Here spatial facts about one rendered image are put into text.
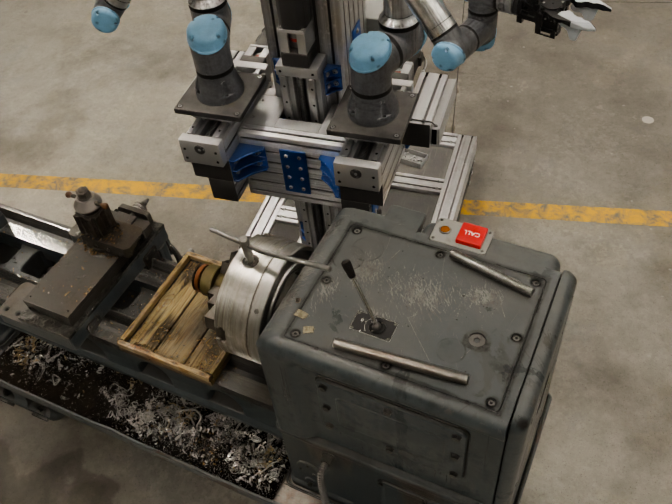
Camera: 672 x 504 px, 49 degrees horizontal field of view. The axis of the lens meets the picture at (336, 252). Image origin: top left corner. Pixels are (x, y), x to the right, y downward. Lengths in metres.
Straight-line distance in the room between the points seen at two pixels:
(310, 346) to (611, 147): 2.70
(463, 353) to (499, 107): 2.75
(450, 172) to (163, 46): 2.27
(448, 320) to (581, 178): 2.29
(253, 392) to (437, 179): 1.69
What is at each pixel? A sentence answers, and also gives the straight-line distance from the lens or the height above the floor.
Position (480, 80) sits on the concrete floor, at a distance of 4.32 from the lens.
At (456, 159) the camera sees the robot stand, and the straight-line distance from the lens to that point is 3.45.
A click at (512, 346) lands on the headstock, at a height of 1.26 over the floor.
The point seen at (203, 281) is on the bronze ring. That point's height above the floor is 1.11.
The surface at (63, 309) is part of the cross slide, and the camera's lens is 2.14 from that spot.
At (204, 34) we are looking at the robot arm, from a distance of 2.22.
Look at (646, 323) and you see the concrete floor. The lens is 3.24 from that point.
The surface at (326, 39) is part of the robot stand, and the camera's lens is 2.27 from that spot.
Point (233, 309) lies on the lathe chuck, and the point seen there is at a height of 1.18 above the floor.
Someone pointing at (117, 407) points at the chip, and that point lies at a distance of 2.39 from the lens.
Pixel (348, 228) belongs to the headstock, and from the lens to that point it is 1.73.
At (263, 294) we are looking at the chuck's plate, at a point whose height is 1.22.
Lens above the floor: 2.51
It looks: 48 degrees down
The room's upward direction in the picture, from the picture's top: 7 degrees counter-clockwise
